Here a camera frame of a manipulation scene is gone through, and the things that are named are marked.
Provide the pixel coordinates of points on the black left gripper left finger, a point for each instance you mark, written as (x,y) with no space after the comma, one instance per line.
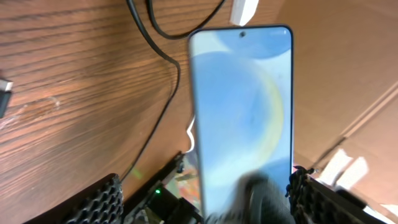
(101,202)

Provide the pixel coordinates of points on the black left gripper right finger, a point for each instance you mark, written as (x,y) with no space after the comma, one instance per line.
(313,202)

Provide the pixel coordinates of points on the blue Galaxy S24+ smartphone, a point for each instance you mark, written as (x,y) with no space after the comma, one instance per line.
(242,87)

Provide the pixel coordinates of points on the white power strip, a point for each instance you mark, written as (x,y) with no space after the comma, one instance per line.
(242,11)

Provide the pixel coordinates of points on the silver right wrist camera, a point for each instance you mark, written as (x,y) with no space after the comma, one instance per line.
(6,92)

